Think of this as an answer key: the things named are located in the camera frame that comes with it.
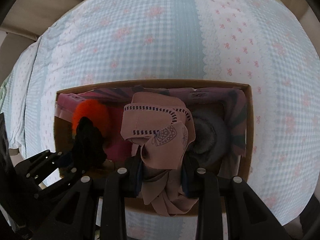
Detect grey fluffy sock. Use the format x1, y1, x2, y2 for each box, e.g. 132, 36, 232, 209
186, 108, 231, 168

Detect pink patterned cloth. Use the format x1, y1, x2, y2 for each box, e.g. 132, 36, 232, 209
120, 92, 197, 216

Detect magenta zip pouch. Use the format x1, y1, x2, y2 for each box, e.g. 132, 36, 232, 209
104, 105, 132, 162

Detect orange green plush toy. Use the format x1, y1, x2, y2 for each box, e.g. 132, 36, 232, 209
72, 99, 122, 144

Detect open cardboard box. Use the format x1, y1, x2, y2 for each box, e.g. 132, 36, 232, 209
53, 78, 255, 217

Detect blue checkered bedsheet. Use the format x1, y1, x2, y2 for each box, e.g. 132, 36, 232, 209
1, 0, 319, 224

